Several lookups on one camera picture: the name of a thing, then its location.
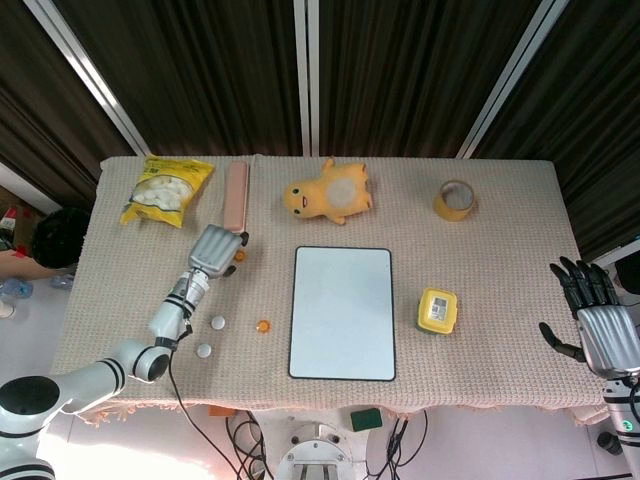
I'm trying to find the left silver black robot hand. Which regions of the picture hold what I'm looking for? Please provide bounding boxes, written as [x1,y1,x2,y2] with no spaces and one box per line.
[187,224,251,280]

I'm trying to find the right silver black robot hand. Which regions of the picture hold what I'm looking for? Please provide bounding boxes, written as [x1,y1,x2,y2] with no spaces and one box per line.
[538,256,640,379]

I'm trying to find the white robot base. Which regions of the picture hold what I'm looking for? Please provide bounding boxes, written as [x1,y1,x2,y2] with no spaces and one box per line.
[272,407,374,480]

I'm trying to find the white magnetic board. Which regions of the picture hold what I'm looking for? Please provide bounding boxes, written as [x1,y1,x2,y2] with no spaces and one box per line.
[287,245,397,382]

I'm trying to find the pink pencil case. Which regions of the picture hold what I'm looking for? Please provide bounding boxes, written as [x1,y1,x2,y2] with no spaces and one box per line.
[222,160,251,234]

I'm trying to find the black monitor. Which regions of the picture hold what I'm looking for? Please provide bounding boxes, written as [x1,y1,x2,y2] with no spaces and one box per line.
[613,252,640,301]

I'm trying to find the yellow snack bag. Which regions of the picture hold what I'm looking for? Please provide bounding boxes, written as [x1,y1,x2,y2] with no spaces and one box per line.
[118,154,216,230]

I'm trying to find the small black floor object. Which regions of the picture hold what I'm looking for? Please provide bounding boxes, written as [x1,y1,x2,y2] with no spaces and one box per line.
[597,432,624,456]

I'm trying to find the yellow plush toy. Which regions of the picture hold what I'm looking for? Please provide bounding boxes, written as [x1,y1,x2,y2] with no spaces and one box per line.
[284,157,375,227]

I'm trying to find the beige woven tablecloth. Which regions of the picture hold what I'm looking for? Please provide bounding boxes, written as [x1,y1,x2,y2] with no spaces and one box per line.
[47,154,621,426]

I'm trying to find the black rounded object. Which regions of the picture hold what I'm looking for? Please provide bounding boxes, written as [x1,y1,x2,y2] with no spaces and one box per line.
[30,207,92,271]

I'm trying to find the green container with yellow lid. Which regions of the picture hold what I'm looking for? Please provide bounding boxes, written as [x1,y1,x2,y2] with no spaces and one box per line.
[415,286,459,336]

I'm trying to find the dark pleated curtain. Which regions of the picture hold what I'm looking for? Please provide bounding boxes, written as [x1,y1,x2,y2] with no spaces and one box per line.
[317,0,544,159]
[52,0,304,157]
[472,0,640,264]
[0,0,139,201]

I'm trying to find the brown cardboard box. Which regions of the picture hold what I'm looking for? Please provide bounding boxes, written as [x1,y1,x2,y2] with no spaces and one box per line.
[0,247,56,281]

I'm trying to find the yellow tape roll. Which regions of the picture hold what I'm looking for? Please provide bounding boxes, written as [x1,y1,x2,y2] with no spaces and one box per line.
[432,179,478,224]

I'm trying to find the red packaged item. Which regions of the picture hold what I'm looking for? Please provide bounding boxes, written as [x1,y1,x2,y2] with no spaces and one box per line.
[0,207,24,236]

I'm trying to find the green block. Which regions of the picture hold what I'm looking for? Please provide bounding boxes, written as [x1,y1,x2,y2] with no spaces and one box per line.
[349,407,384,432]

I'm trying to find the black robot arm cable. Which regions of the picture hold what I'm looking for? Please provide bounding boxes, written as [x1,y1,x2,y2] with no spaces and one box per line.
[167,344,241,480]

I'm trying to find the black floor cable bundle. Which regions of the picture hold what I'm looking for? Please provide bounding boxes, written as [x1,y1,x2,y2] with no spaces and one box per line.
[364,409,431,479]
[224,409,274,480]

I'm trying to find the white metal frame post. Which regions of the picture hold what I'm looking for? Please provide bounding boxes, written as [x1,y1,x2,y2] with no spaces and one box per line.
[457,0,559,160]
[292,0,321,157]
[22,0,151,157]

